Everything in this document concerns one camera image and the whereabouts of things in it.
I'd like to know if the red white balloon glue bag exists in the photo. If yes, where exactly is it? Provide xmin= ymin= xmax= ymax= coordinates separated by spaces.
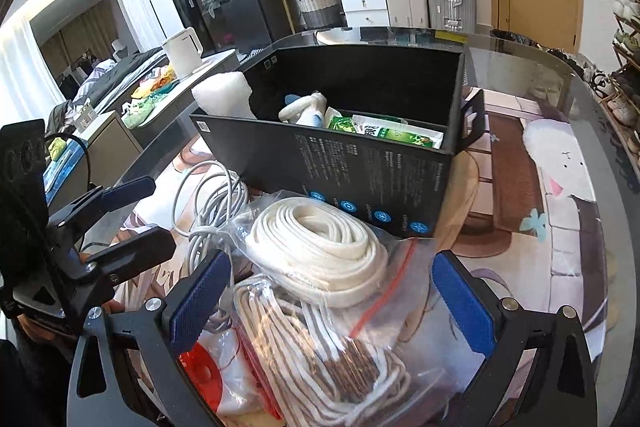
xmin=179 ymin=329 xmax=283 ymax=426

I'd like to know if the white cable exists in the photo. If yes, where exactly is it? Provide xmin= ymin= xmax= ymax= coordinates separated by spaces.
xmin=170 ymin=158 xmax=250 ymax=278

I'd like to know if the bagged striped cotton rope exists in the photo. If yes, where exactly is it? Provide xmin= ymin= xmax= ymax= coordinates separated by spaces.
xmin=232 ymin=273 xmax=452 ymax=427

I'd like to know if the bagged white rope coil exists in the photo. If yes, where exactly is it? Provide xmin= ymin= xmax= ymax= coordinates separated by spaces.
xmin=219 ymin=189 xmax=442 ymax=338

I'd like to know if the green white wipes pack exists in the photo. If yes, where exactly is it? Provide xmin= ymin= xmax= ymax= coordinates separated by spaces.
xmin=323 ymin=107 xmax=357 ymax=133
xmin=352 ymin=115 xmax=445 ymax=148

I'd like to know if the white plush toy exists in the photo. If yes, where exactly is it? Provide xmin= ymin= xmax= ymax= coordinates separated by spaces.
xmin=278 ymin=92 xmax=326 ymax=128

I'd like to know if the person left hand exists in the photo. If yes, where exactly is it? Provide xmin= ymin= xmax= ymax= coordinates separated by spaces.
xmin=16 ymin=296 xmax=126 ymax=343

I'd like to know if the grey side cabinet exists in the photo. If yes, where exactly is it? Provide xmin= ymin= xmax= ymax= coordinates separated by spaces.
xmin=44 ymin=48 xmax=241 ymax=208

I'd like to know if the anime print table mat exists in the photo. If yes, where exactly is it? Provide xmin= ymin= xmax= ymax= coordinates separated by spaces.
xmin=114 ymin=85 xmax=609 ymax=427

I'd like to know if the white electric kettle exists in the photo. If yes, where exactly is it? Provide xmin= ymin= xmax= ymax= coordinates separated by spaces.
xmin=162 ymin=27 xmax=204 ymax=79

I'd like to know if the black cardboard box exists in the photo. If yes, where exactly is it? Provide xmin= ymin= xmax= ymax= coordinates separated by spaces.
xmin=190 ymin=44 xmax=485 ymax=237

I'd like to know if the shoe rack with shoes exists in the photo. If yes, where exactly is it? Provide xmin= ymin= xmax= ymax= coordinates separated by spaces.
xmin=605 ymin=0 xmax=640 ymax=167

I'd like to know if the woven laundry basket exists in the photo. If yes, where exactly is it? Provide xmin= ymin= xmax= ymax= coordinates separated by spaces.
xmin=296 ymin=0 xmax=345 ymax=29

